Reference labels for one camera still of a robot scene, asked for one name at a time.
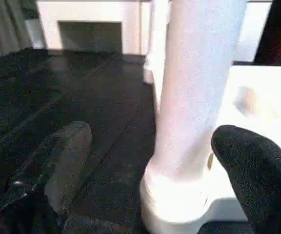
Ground white plastic table top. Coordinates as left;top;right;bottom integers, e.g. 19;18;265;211
140;65;281;234

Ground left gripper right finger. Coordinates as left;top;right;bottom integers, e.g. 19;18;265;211
211;124;281;234

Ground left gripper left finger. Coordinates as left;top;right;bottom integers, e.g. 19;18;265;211
0;120;93;234

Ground black work mat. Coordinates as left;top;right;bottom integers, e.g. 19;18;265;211
0;47;161;234

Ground grey fabric curtain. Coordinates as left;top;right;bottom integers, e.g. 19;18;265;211
0;0;36;61

